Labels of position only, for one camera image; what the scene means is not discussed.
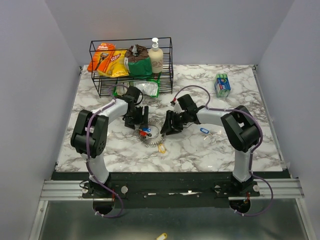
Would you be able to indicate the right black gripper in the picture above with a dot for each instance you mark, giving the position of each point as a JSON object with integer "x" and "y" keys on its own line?
{"x": 174, "y": 128}

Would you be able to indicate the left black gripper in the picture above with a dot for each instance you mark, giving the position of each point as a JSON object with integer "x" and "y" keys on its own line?
{"x": 142, "y": 119}

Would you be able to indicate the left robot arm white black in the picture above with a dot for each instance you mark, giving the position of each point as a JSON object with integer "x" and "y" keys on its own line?
{"x": 90, "y": 132}

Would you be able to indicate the blue key tag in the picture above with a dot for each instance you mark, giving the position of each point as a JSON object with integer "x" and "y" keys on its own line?
{"x": 147, "y": 130}

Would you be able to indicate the red key tag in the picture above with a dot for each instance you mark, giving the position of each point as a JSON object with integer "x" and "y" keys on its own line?
{"x": 143, "y": 133}

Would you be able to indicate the yellow key tag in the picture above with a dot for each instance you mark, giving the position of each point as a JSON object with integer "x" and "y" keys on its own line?
{"x": 161, "y": 148}

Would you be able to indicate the blue tag loose key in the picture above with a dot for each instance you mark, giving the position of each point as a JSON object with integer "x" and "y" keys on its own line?
{"x": 207, "y": 133}

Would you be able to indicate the green white snack bag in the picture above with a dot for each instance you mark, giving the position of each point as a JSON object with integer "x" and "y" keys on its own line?
{"x": 149, "y": 85}

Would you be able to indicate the yellow chips bag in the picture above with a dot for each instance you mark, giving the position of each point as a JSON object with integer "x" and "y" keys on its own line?
{"x": 114, "y": 65}

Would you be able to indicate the green brown bag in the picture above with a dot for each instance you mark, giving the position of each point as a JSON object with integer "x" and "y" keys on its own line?
{"x": 137, "y": 61}

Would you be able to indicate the blue green sponge pack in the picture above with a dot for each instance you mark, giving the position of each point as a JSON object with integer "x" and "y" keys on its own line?
{"x": 222, "y": 86}

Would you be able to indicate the cream soap pump bottle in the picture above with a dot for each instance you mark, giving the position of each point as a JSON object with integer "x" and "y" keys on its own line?
{"x": 156, "y": 56}

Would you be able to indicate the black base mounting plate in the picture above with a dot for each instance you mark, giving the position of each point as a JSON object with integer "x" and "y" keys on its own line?
{"x": 127, "y": 189}

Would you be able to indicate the orange razor package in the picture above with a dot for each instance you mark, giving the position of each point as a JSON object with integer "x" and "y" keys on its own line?
{"x": 101, "y": 58}

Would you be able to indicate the yellow tag on floor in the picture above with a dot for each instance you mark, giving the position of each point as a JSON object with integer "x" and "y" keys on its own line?
{"x": 163, "y": 236}

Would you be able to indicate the black wire rack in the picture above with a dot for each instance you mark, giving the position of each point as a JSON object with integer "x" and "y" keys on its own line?
{"x": 103, "y": 84}

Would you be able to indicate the aluminium rail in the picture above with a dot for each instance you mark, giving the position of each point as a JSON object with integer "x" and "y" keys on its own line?
{"x": 70, "y": 190}

